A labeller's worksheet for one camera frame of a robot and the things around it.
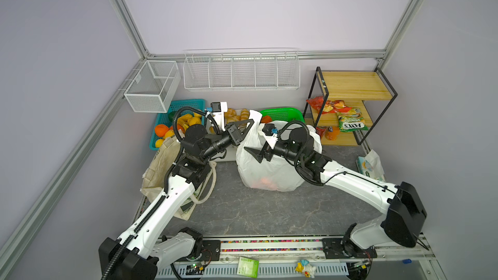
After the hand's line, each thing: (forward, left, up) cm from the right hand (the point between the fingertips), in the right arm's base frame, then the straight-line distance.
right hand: (251, 137), depth 70 cm
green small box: (-37, +1, -28) cm, 46 cm away
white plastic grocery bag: (-6, -1, -14) cm, 15 cm away
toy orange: (+19, +47, -17) cm, 53 cm away
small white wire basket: (+37, +52, -5) cm, 64 cm away
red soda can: (+21, -34, -21) cm, 45 cm away
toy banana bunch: (+31, +38, -23) cm, 54 cm away
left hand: (-2, -1, +9) cm, 10 cm away
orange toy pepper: (+31, -6, -23) cm, 39 cm away
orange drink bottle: (+21, -41, -24) cm, 52 cm away
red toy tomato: (-7, -6, -22) cm, 24 cm away
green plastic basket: (+40, -18, -28) cm, 52 cm away
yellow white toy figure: (-37, -18, -28) cm, 50 cm away
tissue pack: (+3, -56, -25) cm, 61 cm away
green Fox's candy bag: (+19, -47, -12) cm, 52 cm away
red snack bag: (+21, -35, -5) cm, 41 cm away
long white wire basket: (+47, +10, -1) cm, 48 cm away
